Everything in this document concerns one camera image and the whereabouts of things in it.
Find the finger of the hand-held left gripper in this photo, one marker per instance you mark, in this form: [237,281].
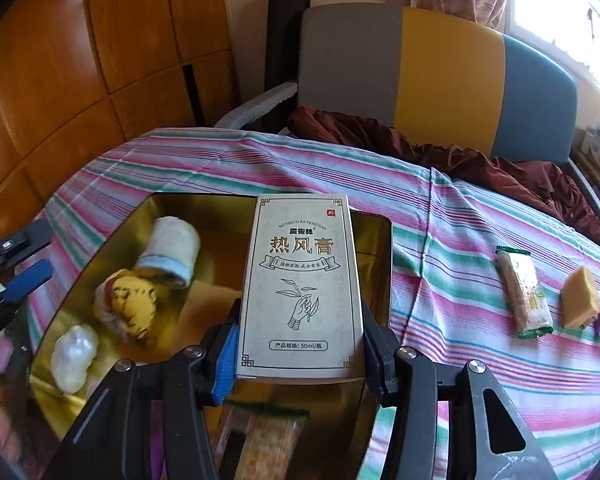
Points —
[27,280]
[15,246]

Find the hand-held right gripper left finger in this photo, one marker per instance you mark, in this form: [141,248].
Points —
[227,360]

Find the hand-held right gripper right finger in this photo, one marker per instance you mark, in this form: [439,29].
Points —
[380,360]

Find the white plastic wrap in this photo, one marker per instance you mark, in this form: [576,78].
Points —
[75,355]

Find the brown biscuit packet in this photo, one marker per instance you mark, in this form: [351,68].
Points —
[265,445]

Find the gold tray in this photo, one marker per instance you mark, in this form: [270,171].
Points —
[220,260]

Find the white printed carton box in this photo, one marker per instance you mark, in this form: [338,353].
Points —
[300,285]

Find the yellow sock ball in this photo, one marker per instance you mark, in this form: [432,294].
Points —
[130,305]

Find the white towel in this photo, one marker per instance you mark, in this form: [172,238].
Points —
[172,247]

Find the person's left hand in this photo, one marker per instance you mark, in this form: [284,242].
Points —
[0,425]

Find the green white snack packet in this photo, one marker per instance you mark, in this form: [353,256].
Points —
[525,290]

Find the wooden wardrobe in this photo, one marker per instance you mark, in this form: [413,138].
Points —
[80,60]

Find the small yellow sponge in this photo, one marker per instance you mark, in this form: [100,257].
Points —
[580,297]

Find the dark red cloth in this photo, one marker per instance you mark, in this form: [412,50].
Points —
[430,145]

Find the grey yellow blue chair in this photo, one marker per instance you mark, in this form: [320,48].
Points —
[450,70]

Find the white cardboard box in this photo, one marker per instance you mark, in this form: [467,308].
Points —
[597,147]

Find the black rolled mat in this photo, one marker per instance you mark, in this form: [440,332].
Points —
[285,35]

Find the window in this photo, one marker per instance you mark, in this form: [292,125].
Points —
[570,0]

